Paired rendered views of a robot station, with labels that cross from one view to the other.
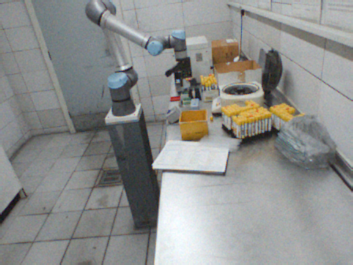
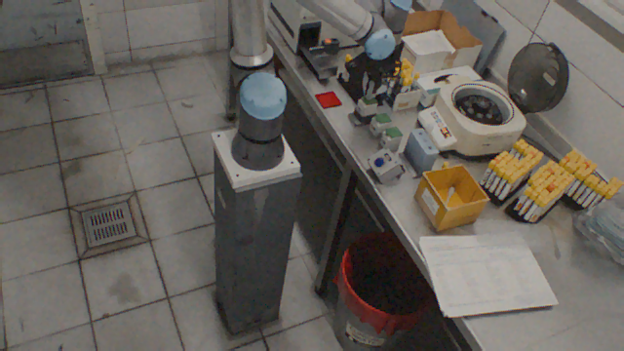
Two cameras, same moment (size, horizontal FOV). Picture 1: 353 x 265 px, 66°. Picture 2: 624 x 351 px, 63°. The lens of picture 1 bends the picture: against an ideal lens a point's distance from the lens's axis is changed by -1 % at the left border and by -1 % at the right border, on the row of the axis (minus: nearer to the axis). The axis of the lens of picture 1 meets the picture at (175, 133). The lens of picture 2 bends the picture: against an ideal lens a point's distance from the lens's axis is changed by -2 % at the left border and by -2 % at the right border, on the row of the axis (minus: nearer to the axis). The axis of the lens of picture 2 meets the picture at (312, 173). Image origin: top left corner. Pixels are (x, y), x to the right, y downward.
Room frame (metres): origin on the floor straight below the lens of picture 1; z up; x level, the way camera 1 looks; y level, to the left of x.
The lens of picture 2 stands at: (0.69, 0.79, 1.95)
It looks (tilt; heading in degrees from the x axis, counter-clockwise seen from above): 47 degrees down; 322
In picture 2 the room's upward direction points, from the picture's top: 11 degrees clockwise
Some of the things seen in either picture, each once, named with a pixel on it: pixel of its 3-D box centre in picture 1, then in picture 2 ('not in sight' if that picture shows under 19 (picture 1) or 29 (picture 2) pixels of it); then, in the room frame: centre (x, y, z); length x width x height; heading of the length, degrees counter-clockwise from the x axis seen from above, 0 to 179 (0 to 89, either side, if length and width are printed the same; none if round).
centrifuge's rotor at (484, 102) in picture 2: (240, 93); (479, 111); (1.44, -0.39, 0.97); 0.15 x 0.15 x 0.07
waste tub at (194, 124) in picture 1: (194, 125); (449, 197); (1.22, -0.10, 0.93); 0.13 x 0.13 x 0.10; 81
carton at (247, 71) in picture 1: (236, 76); (426, 48); (1.80, -0.47, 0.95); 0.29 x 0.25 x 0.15; 85
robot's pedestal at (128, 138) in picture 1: (139, 172); (251, 246); (1.60, 0.29, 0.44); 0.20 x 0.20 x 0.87; 85
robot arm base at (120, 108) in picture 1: (122, 104); (258, 138); (1.60, 0.29, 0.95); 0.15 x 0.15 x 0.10
